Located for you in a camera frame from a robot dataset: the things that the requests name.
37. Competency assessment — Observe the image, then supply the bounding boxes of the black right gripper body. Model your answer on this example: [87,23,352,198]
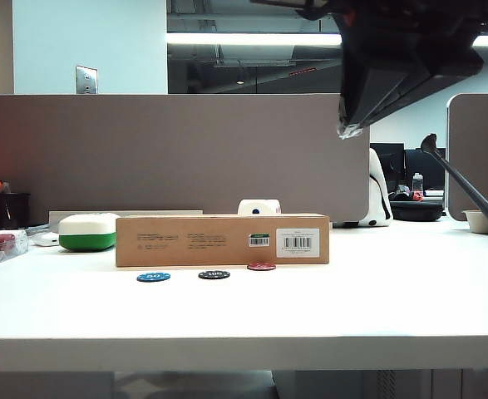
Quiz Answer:
[250,0,488,76]

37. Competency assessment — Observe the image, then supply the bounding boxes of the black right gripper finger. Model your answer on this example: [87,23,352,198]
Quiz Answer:
[336,62,412,140]
[352,61,485,126]

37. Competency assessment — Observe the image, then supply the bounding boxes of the long brown cardboard box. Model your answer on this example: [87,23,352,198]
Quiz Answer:
[115,213,330,268]

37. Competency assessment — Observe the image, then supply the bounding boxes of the blue poker chip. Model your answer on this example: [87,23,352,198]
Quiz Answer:
[136,271,172,283]

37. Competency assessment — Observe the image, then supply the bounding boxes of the clear plastic chip tray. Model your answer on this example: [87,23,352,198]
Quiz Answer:
[0,229,31,272]

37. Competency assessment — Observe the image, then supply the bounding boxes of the narrow brown desk partition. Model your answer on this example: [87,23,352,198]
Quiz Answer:
[446,92,488,222]

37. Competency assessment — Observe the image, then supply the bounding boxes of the black computer monitor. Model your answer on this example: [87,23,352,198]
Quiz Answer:
[369,142,407,195]
[404,148,447,193]

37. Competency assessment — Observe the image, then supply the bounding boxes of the white and black figure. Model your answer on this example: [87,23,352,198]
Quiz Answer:
[357,147,395,228]

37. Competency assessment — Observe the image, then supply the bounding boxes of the red headphones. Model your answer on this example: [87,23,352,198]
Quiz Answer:
[394,190,425,203]

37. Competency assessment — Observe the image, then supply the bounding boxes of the black oval case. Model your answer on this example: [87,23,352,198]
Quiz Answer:
[388,199,445,222]

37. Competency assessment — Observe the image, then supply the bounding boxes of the small beige bowl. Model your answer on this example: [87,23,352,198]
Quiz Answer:
[461,209,488,234]

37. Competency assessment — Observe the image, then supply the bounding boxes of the large white die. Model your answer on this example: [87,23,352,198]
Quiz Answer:
[237,199,282,217]

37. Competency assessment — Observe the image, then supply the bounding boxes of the wide brown desk partition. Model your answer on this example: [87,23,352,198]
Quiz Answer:
[0,93,372,226]

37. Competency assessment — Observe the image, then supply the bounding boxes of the green and white case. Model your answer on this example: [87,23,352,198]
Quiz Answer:
[57,212,118,252]

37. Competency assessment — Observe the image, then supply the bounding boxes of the white earbud case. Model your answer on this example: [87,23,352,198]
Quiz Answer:
[32,231,60,248]

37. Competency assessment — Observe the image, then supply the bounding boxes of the black cup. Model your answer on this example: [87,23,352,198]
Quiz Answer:
[0,191,32,232]

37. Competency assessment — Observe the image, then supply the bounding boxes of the metal wall switch plate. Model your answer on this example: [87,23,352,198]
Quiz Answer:
[75,65,99,96]

